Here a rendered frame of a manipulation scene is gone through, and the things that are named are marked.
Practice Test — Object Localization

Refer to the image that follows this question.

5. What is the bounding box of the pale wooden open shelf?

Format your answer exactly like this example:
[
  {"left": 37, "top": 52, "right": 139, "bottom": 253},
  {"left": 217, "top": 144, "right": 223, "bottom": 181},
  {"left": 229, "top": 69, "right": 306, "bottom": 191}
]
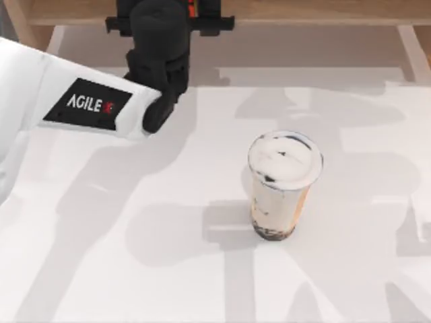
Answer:
[{"left": 0, "top": 0, "right": 431, "bottom": 83}]

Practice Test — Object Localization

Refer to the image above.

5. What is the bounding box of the milk tea cup with lid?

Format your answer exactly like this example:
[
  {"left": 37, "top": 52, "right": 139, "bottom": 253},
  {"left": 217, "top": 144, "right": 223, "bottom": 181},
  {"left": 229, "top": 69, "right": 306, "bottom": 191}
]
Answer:
[{"left": 246, "top": 131, "right": 325, "bottom": 243}]

